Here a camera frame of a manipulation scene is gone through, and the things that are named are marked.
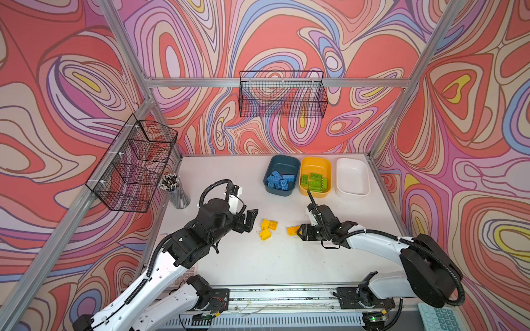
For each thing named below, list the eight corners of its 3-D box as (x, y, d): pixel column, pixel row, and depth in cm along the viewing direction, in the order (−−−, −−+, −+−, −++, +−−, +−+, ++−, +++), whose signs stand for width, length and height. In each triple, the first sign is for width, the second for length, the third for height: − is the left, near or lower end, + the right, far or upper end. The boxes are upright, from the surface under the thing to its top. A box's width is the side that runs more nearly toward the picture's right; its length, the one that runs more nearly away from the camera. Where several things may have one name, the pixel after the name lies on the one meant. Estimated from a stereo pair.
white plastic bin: (333, 196, 104) (336, 189, 100) (334, 162, 119) (337, 155, 114) (366, 202, 102) (371, 195, 97) (362, 167, 117) (367, 159, 112)
